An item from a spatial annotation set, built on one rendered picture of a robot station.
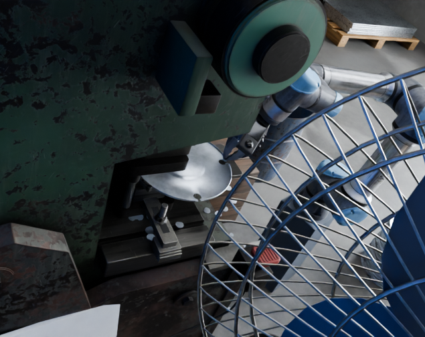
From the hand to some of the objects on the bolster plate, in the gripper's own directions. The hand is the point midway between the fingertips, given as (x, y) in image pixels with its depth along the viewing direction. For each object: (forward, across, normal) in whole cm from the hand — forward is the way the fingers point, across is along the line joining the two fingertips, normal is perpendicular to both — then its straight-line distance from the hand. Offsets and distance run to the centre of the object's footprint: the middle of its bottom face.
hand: (226, 158), depth 134 cm
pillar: (+12, +16, +28) cm, 34 cm away
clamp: (+11, +5, +30) cm, 32 cm away
